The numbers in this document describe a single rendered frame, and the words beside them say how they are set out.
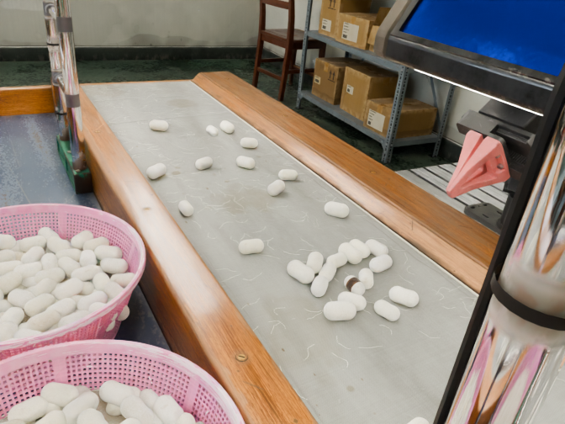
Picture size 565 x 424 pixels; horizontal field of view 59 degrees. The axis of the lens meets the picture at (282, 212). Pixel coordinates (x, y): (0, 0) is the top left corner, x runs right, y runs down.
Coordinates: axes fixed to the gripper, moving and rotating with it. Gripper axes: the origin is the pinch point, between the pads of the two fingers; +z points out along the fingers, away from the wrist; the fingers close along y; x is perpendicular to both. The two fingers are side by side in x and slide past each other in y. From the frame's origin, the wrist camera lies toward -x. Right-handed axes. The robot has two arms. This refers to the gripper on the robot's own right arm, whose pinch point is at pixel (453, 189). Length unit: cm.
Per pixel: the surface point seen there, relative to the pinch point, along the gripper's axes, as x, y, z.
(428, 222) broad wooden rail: 10.8, -6.8, 1.8
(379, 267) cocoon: 3.3, -1.8, 12.7
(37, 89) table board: -14, -96, 36
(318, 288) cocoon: -3.2, -0.9, 20.4
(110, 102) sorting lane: -6, -81, 25
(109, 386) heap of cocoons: -18.0, 2.6, 39.9
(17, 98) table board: -15, -96, 41
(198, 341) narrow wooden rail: -13.8, 1.9, 32.4
